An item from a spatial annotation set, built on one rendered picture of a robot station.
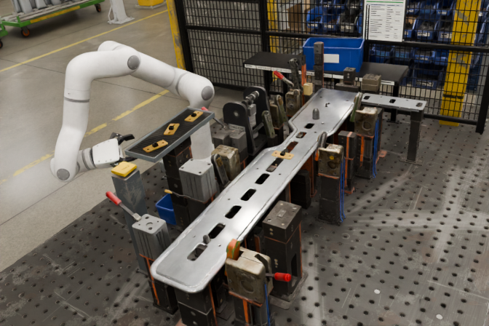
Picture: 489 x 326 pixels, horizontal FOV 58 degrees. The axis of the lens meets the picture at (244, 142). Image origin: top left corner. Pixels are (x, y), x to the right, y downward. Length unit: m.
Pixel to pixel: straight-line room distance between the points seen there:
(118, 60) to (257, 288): 0.95
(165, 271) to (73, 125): 0.70
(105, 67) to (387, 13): 1.45
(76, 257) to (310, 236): 0.94
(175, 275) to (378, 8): 1.72
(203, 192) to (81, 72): 0.61
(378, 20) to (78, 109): 1.56
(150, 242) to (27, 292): 0.65
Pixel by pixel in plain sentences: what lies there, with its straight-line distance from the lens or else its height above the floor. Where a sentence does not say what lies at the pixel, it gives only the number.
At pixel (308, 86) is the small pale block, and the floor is 1.06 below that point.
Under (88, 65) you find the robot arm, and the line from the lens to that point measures 1.70.
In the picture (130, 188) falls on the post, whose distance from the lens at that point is 1.50.
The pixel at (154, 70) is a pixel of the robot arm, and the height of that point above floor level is 1.31.
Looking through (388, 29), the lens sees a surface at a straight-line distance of 2.48.
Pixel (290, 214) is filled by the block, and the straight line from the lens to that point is 1.40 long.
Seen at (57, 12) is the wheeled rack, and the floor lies 0.27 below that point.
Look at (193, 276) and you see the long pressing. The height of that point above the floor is 1.00.
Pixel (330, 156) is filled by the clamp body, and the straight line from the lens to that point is 1.68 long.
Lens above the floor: 1.92
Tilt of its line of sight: 30 degrees down
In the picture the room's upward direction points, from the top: 6 degrees counter-clockwise
